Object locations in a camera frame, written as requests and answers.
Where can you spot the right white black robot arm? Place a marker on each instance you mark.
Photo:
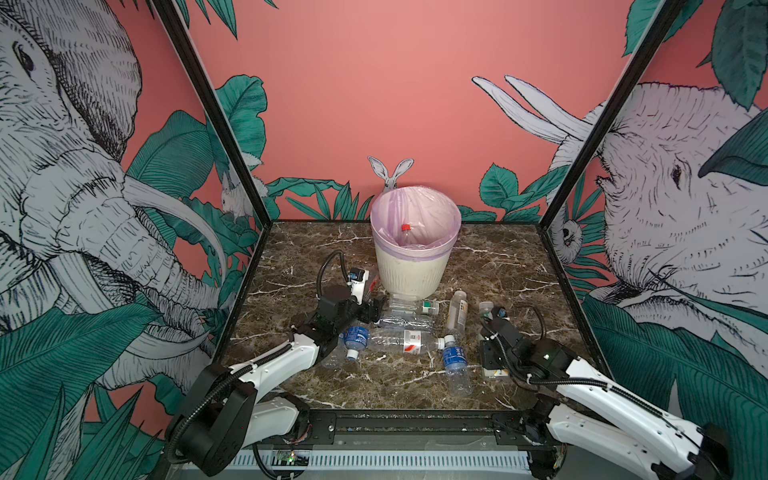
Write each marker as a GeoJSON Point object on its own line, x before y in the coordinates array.
{"type": "Point", "coordinates": [591, 411]}

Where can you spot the pink plastic bin liner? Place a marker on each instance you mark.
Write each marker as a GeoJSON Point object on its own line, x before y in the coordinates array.
{"type": "Point", "coordinates": [435, 218]}

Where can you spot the red label cola bottle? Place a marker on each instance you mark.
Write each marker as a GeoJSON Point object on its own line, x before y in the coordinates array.
{"type": "Point", "coordinates": [407, 237]}

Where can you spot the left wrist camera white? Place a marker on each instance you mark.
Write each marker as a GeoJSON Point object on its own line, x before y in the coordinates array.
{"type": "Point", "coordinates": [358, 283]}

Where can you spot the white ribbed waste bin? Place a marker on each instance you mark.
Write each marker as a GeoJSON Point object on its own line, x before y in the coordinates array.
{"type": "Point", "coordinates": [407, 278]}

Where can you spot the clear bottle green band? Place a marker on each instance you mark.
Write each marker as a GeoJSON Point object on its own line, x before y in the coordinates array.
{"type": "Point", "coordinates": [417, 307]}

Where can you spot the white slotted vent strip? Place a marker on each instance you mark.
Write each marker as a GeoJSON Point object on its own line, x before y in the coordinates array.
{"type": "Point", "coordinates": [326, 460]}

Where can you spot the clear bottle red white label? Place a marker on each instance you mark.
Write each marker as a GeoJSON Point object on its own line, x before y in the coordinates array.
{"type": "Point", "coordinates": [403, 341]}

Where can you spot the black front rail frame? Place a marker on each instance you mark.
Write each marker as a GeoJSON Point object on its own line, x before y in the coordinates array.
{"type": "Point", "coordinates": [393, 431]}

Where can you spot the black frame post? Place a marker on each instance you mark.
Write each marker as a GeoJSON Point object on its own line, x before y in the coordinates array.
{"type": "Point", "coordinates": [169, 15]}
{"type": "Point", "coordinates": [652, 38]}

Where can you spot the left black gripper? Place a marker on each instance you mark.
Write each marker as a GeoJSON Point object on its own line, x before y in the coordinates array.
{"type": "Point", "coordinates": [375, 310]}

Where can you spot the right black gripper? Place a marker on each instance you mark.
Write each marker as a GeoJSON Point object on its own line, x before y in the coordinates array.
{"type": "Point", "coordinates": [485, 354]}

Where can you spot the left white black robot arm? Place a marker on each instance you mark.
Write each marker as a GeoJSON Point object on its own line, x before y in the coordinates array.
{"type": "Point", "coordinates": [224, 410]}

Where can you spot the left black frame post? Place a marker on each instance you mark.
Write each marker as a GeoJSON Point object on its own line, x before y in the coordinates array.
{"type": "Point", "coordinates": [169, 15]}

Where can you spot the right black frame post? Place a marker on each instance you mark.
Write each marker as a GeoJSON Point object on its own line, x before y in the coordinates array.
{"type": "Point", "coordinates": [652, 38]}

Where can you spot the blue label bottle white cap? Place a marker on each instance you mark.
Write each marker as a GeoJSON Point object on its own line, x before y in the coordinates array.
{"type": "Point", "coordinates": [356, 339]}

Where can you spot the yellow flower label bottle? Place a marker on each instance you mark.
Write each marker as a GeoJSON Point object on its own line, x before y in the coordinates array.
{"type": "Point", "coordinates": [491, 364]}

